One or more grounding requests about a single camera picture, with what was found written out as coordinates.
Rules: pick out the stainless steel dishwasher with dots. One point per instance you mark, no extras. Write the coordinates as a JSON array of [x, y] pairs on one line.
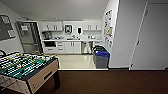
[[86, 48]]

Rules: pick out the chrome sink faucet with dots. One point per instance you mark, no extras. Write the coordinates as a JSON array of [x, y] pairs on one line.
[[72, 38]]

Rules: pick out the grey trash bin blue lid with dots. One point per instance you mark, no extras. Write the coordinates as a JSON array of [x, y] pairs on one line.
[[101, 60]]

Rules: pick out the brown cork pin board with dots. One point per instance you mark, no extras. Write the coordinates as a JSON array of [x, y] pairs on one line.
[[110, 31]]

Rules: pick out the white upper cabinet small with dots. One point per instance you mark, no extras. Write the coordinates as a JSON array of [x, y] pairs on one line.
[[52, 26]]

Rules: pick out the black coffee machine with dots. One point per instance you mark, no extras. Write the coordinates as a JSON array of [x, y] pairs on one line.
[[46, 35]]

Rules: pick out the foosball table wooden green field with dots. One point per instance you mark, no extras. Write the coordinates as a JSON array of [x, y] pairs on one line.
[[37, 75]]

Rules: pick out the stainless steel refrigerator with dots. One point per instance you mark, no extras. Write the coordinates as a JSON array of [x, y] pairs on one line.
[[29, 38]]

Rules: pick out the white paper sheet on refrigerator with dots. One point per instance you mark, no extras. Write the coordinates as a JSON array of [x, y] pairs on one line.
[[24, 28]]

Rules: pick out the white door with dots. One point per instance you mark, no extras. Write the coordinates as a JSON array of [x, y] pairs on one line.
[[151, 36]]

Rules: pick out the small wall paper notices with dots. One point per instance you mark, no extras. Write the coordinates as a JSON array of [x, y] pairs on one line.
[[108, 41]]

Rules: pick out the large white wall poster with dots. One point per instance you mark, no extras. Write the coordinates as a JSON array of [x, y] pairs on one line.
[[108, 18]]

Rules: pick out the grey wall notice board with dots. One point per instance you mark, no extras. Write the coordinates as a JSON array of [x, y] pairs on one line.
[[5, 28]]

